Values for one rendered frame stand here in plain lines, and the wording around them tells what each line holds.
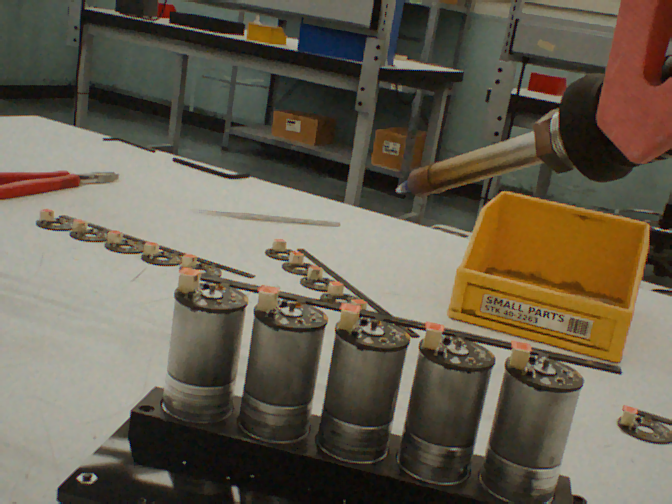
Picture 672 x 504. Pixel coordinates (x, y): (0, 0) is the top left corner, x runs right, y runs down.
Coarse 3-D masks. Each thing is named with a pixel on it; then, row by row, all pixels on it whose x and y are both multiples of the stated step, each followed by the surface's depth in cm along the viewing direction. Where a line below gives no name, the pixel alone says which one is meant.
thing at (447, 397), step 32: (448, 352) 28; (416, 384) 28; (448, 384) 27; (480, 384) 27; (416, 416) 28; (448, 416) 27; (480, 416) 28; (416, 448) 28; (448, 448) 27; (448, 480) 28
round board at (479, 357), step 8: (448, 336) 28; (440, 344) 28; (448, 344) 28; (464, 344) 28; (472, 344) 28; (424, 352) 27; (432, 352) 27; (440, 352) 27; (472, 352) 28; (480, 352) 28; (488, 352) 28; (432, 360) 27; (440, 360) 27; (448, 360) 27; (464, 360) 27; (472, 360) 27; (480, 360) 27; (488, 360) 27; (456, 368) 26; (464, 368) 26; (472, 368) 27; (480, 368) 27; (488, 368) 27
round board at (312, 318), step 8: (256, 304) 29; (280, 304) 29; (288, 304) 29; (304, 304) 30; (256, 312) 28; (264, 312) 28; (272, 312) 28; (280, 312) 29; (304, 312) 29; (312, 312) 29; (320, 312) 29; (264, 320) 28; (272, 320) 28; (288, 320) 28; (296, 320) 28; (304, 320) 28; (312, 320) 28; (320, 320) 28; (280, 328) 27; (288, 328) 27; (296, 328) 27; (304, 328) 27; (312, 328) 28; (320, 328) 28
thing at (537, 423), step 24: (504, 384) 27; (504, 408) 27; (528, 408) 26; (552, 408) 26; (504, 432) 27; (528, 432) 27; (552, 432) 27; (504, 456) 27; (528, 456) 27; (552, 456) 27; (480, 480) 28; (504, 480) 27; (528, 480) 27; (552, 480) 27
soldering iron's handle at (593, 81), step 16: (576, 80) 19; (592, 80) 19; (576, 96) 19; (592, 96) 19; (560, 112) 19; (576, 112) 19; (592, 112) 18; (560, 128) 19; (576, 128) 19; (592, 128) 18; (576, 144) 19; (592, 144) 19; (608, 144) 18; (576, 160) 19; (592, 160) 19; (608, 160) 19; (624, 160) 19; (656, 160) 18; (592, 176) 19; (608, 176) 19; (624, 176) 20
